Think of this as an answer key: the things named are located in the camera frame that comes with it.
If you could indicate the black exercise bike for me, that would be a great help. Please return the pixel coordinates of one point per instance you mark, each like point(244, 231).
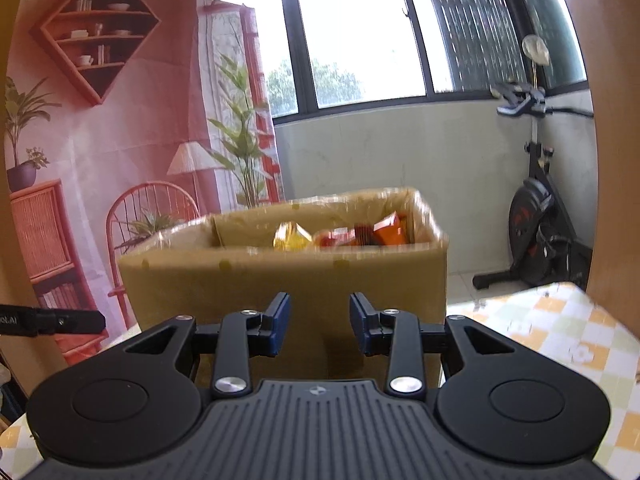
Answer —
point(530, 225)

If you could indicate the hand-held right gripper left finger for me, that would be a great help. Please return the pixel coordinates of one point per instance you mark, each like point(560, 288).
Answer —
point(280, 322)

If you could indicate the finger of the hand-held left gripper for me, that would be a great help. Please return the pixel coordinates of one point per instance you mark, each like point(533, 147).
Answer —
point(70, 321)

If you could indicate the dark framed window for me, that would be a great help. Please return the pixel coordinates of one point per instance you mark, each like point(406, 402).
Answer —
point(360, 30)

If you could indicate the printed room backdrop cloth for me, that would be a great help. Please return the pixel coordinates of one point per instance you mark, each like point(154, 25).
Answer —
point(140, 125)

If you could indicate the yellow snack packet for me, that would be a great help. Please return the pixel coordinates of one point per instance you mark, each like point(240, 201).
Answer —
point(292, 240)

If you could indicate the checkered tablecloth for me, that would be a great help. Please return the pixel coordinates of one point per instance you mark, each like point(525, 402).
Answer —
point(565, 325)

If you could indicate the white round lamp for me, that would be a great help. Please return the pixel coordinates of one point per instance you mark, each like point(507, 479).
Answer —
point(535, 49)

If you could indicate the cardboard box with plastic liner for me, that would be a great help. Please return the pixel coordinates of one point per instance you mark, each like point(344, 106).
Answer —
point(300, 272)

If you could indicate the orange snack packet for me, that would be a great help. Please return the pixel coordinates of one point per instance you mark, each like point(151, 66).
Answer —
point(390, 230)

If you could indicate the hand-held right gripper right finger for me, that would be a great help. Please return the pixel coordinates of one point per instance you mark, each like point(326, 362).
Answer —
point(359, 325)

